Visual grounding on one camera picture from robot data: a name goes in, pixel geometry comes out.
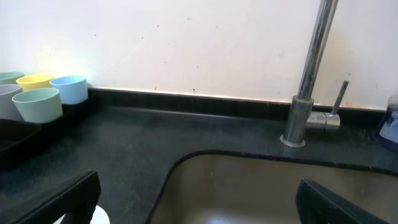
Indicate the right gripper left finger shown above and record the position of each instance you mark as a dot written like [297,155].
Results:
[81,193]

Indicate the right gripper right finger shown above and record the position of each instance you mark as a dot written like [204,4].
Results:
[323,208]

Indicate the white cup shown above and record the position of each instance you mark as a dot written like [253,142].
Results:
[101,217]

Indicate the black tray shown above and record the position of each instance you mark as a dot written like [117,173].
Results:
[25,140]

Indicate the steel sink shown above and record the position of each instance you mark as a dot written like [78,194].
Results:
[242,193]

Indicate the steel tap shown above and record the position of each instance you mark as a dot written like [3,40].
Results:
[298,118]

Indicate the pale green cup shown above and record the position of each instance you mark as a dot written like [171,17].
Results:
[9,77]
[38,107]

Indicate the blue cup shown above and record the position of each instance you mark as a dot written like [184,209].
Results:
[71,91]

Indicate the blue soap bottle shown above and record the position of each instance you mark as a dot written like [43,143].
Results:
[390,127]

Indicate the grey cup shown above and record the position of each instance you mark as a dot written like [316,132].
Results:
[7,102]

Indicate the yellow cup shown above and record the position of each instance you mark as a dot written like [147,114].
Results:
[34,82]

